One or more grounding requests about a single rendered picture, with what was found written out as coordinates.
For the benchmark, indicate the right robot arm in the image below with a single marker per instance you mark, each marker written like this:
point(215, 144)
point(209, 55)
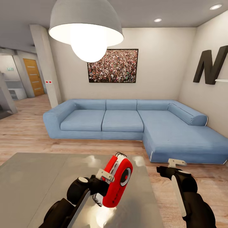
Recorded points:
point(196, 212)

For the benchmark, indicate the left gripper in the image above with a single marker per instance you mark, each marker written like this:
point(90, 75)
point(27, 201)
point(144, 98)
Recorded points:
point(101, 186)

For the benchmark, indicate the coffee table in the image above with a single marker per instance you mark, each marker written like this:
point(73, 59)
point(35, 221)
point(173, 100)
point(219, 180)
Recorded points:
point(30, 183)

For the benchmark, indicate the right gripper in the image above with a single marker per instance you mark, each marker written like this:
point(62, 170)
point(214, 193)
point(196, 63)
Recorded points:
point(165, 171)

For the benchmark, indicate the picture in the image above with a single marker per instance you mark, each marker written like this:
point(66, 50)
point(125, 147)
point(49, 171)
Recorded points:
point(116, 66)

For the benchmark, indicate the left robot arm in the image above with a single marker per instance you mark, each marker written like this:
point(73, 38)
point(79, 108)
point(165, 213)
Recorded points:
point(63, 214)

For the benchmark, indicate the radio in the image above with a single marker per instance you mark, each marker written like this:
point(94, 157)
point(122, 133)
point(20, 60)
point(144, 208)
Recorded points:
point(121, 168)

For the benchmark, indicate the sofa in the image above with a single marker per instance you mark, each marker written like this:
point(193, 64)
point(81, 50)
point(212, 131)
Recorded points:
point(167, 128)

